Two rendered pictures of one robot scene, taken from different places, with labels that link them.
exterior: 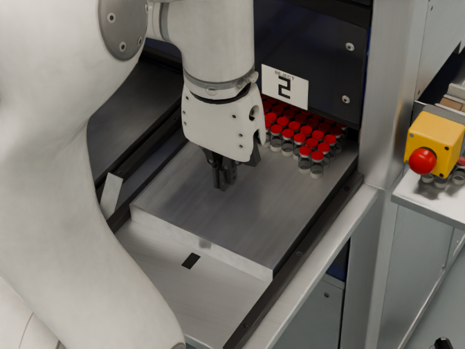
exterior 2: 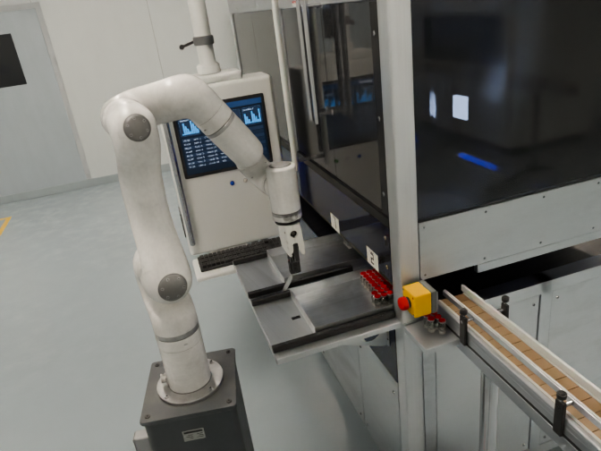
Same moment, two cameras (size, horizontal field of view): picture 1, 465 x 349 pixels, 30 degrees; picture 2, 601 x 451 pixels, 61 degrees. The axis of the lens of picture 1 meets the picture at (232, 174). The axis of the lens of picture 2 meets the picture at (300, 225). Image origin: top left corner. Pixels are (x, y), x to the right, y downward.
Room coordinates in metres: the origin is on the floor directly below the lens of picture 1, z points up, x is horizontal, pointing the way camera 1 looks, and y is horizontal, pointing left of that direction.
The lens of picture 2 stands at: (-0.19, -0.90, 1.82)
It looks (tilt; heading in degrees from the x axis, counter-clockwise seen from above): 23 degrees down; 41
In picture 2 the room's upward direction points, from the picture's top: 8 degrees counter-clockwise
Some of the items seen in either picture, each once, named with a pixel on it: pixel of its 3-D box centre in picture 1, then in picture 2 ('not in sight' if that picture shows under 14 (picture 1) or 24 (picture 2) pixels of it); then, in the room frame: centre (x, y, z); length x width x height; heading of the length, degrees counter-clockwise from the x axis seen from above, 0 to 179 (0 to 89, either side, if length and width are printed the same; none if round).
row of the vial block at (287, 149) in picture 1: (281, 140); (373, 288); (1.08, -0.09, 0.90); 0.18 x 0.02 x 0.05; 56
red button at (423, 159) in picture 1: (423, 159); (404, 302); (0.93, -0.29, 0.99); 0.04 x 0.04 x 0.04; 56
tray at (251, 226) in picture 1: (255, 175); (350, 297); (1.01, -0.04, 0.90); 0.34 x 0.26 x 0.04; 146
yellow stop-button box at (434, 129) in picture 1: (435, 141); (419, 299); (0.96, -0.31, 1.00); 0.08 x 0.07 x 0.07; 146
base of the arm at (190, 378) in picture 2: not in sight; (183, 356); (0.47, 0.16, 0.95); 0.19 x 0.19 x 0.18
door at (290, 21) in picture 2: not in sight; (308, 89); (1.39, 0.34, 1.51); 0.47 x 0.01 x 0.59; 56
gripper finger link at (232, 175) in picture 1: (234, 169); (295, 264); (0.80, 0.00, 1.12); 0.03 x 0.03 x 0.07; 56
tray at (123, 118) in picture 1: (95, 106); (317, 256); (1.20, 0.24, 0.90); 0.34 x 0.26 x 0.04; 146
